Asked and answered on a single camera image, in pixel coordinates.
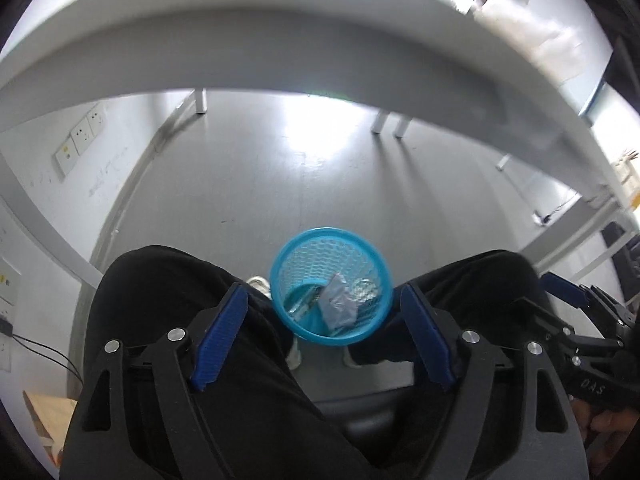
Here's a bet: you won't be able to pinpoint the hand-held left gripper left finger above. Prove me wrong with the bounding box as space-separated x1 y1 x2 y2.
59 282 249 480

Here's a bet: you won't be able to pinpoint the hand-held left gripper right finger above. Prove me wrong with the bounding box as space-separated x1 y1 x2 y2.
399 283 590 480

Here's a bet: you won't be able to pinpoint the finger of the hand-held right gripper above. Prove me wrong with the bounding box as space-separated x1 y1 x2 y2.
515 271 601 356
580 284 640 337

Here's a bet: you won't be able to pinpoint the blue mesh plastic wastebasket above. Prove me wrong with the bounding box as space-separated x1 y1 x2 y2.
270 226 393 347

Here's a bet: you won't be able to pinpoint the person's right hand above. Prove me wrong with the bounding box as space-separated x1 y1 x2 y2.
572 400 640 458

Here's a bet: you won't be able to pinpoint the white shoe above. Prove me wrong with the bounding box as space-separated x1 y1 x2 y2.
245 276 302 370

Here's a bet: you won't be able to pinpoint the crinkled foil wrapper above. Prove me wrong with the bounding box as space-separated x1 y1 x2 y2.
352 280 384 309

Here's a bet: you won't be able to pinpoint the black pants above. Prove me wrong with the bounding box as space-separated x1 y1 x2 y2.
60 244 551 480

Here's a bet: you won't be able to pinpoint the crumpled clear plastic wrapper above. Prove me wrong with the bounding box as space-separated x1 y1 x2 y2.
317 274 359 332

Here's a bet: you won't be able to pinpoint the wooden board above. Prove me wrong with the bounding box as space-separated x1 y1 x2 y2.
22 392 79 462

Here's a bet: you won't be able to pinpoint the white table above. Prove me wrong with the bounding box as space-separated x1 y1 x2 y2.
0 0 640 291

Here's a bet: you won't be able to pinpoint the black floor cable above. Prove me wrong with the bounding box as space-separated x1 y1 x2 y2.
532 194 584 225

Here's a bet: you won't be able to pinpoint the black plug cable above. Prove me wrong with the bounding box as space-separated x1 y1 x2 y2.
10 332 84 384

